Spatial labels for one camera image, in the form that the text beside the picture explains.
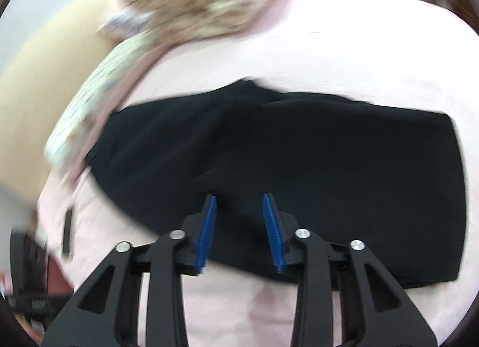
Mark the purple floral pillow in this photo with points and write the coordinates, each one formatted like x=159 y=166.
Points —
x=123 y=25

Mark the pink bed blanket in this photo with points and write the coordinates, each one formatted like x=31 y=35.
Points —
x=355 y=58

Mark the bear print pillow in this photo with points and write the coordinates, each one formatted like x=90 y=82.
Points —
x=97 y=88

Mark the cream and pink headboard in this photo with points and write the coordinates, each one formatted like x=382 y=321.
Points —
x=41 y=69

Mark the black pants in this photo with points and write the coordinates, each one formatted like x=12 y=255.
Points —
x=318 y=152

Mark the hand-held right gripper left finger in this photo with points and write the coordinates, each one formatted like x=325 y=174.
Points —
x=205 y=234

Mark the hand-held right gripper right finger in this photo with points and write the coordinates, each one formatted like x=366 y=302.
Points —
x=273 y=234

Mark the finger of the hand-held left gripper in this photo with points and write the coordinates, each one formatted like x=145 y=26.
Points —
x=67 y=232

